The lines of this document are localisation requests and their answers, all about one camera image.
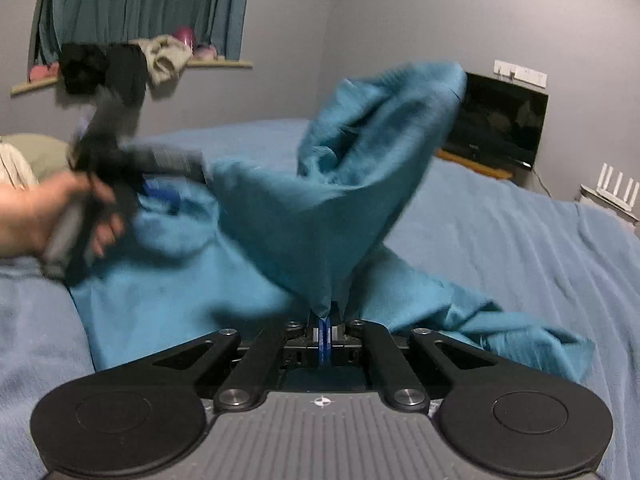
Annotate cream cloth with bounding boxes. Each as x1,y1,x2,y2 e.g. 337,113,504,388
0,142,39,192

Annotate olive green pillow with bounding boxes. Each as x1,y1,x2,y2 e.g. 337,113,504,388
0,133,72,181

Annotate pink slippers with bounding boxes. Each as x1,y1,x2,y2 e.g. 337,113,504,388
28,61,62,82

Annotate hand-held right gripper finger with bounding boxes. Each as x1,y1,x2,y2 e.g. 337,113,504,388
324,315,540,412
102,317,326,412

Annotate blue bed blanket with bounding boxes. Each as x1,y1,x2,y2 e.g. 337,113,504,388
0,118,640,480

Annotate black television cable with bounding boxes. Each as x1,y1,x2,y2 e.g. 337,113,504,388
529,167,553,198

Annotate white router with antennas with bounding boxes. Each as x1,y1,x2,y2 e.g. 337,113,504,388
580,162,640,207

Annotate beige crumpled cloth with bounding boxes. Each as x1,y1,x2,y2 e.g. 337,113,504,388
136,35,194,87

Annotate black flat screen television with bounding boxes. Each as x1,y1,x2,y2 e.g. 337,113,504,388
442,72,550,169

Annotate teal zip jacket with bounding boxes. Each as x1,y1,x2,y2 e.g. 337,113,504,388
67,61,597,387

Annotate white wall socket strip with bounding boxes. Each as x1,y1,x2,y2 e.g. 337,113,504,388
493,59,549,87

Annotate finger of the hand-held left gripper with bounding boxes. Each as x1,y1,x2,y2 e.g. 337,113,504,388
141,174,182,215

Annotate wooden television stand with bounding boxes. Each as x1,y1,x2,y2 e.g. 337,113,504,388
434,148,516,181

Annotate teal window curtain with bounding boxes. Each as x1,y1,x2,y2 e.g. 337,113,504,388
31,0,255,65

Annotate person's left hand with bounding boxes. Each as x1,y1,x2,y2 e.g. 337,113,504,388
0,172,126,261

